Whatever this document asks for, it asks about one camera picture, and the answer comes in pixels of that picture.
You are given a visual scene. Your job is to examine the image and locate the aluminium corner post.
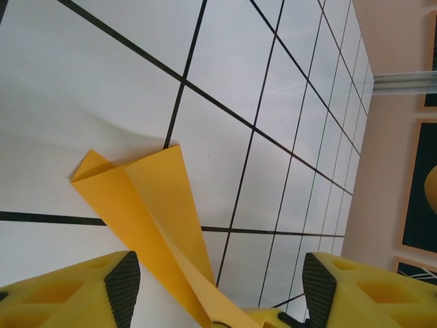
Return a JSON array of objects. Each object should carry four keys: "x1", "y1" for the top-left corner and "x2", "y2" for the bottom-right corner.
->
[{"x1": 373, "y1": 70, "x2": 437, "y2": 97}]

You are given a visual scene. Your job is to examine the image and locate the yellow cloth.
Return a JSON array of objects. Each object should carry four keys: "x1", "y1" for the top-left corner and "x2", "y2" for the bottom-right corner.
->
[{"x1": 70, "y1": 143, "x2": 274, "y2": 328}]

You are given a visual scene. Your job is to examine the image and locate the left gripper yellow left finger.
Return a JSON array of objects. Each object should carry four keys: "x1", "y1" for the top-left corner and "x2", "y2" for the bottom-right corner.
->
[{"x1": 0, "y1": 250, "x2": 141, "y2": 328}]

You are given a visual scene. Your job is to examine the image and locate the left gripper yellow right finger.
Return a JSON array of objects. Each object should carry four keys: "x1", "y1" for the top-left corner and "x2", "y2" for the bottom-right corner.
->
[{"x1": 302, "y1": 251, "x2": 437, "y2": 328}]

